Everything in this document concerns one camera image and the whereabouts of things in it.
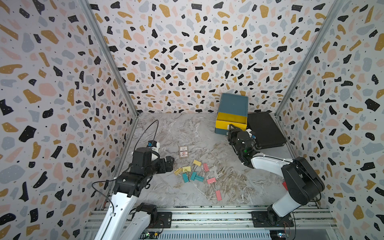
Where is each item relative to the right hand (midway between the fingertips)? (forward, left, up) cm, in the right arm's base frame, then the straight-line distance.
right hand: (229, 124), depth 87 cm
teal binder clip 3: (-24, +17, -21) cm, 36 cm away
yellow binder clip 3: (-21, +31, -20) cm, 42 cm away
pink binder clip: (-19, +13, -20) cm, 30 cm away
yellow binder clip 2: (-18, +24, -20) cm, 36 cm away
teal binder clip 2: (-23, +20, -20) cm, 36 cm away
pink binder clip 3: (-33, +6, -21) cm, 40 cm away
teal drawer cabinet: (+13, -4, 0) cm, 13 cm away
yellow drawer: (+4, +3, 0) cm, 5 cm away
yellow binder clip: (-14, +19, -21) cm, 31 cm away
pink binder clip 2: (-25, +9, -21) cm, 34 cm away
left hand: (-23, +32, 0) cm, 40 cm away
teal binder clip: (-24, +25, -20) cm, 40 cm away
